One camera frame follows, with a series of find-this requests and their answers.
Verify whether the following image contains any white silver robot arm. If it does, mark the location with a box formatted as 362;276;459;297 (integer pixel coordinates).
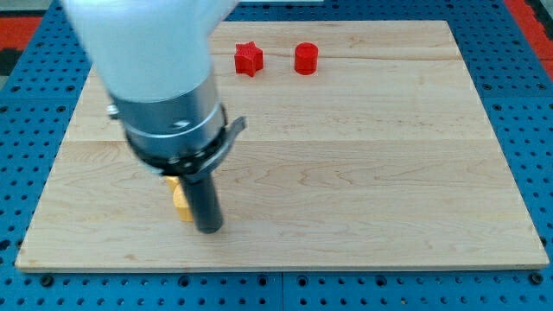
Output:
61;0;245;180

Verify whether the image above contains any red star block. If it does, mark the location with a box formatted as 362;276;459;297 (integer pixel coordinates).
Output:
234;41;264;77

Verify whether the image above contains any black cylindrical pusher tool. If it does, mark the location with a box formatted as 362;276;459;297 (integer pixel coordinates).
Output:
179;175;224;234

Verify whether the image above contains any wooden board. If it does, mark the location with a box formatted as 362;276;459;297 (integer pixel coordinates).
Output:
16;21;550;273

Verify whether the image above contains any red cylinder block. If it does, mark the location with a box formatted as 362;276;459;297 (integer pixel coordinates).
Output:
294;42;319;75

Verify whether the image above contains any yellow block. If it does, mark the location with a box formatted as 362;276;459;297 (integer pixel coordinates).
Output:
165;176;194;222

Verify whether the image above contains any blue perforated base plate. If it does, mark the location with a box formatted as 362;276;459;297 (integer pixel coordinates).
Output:
1;1;552;310

